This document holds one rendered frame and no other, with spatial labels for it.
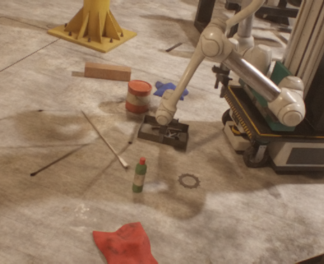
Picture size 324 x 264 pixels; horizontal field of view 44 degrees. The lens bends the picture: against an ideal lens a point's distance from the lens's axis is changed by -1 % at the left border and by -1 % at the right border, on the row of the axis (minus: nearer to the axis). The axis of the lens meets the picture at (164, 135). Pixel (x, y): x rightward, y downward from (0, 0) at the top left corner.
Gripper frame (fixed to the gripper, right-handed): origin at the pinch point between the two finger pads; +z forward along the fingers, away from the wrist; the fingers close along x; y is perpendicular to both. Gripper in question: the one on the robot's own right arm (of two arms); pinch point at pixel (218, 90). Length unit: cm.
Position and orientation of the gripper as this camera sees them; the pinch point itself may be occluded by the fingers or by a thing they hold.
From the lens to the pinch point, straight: 290.6
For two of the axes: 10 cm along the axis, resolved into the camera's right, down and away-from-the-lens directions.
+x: -1.9, -5.8, 8.0
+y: 9.7, 0.3, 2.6
